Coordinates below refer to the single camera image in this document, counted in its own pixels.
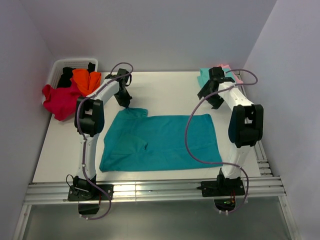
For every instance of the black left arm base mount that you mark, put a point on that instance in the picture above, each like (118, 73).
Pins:
(88, 202)

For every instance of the white plastic laundry basket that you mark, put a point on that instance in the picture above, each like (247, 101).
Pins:
(57, 69)

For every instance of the folded mint t shirt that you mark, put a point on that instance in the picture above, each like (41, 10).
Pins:
(203, 77)

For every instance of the magenta t shirt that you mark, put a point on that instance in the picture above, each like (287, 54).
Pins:
(61, 102)

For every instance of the teal t shirt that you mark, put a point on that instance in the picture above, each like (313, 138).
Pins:
(137, 142)

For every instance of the folded pink t shirt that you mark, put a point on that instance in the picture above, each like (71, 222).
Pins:
(232, 74)

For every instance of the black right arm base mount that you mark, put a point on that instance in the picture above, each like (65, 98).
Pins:
(229, 194)

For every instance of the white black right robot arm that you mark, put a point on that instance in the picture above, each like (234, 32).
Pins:
(244, 131)

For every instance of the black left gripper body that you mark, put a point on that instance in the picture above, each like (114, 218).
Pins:
(123, 97)

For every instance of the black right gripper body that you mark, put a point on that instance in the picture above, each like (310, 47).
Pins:
(215, 100)

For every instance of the orange t shirt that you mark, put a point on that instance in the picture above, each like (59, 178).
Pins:
(87, 82)

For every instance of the aluminium table edge rail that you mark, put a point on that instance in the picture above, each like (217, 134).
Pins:
(147, 191)

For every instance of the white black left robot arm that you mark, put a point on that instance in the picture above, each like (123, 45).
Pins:
(90, 120)

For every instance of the black t shirt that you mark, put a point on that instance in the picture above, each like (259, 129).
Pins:
(67, 73)

